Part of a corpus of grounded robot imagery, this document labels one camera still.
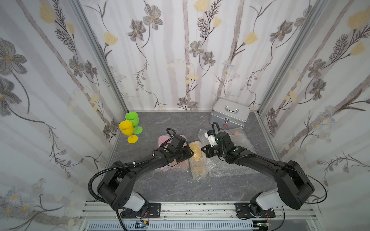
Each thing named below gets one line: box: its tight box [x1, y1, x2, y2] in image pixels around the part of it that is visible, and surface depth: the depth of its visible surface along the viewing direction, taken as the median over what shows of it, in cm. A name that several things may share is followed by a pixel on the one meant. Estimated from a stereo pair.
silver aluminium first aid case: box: [210, 97, 252, 130], surface depth 103 cm
